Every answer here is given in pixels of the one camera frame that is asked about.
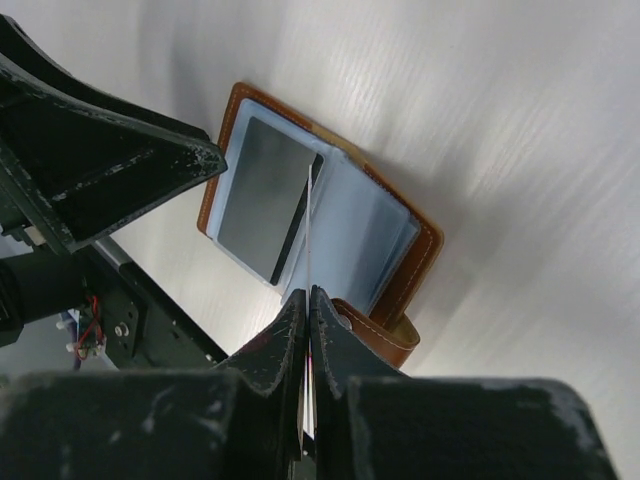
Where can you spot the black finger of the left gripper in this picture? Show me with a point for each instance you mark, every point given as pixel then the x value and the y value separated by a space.
pixel 78 163

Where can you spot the white gold VIP card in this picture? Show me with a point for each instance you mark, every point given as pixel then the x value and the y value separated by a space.
pixel 309 409

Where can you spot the brown leather card holder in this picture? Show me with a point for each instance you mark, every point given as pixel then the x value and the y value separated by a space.
pixel 370 247

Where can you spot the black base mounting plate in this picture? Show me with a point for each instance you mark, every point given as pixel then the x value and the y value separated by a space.
pixel 144 327

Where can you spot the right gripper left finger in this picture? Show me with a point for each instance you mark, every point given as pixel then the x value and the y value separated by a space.
pixel 265 438

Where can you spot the dark grey credit card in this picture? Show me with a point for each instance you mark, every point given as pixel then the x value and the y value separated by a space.
pixel 267 198

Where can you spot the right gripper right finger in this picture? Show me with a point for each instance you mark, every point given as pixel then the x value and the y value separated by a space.
pixel 358 401

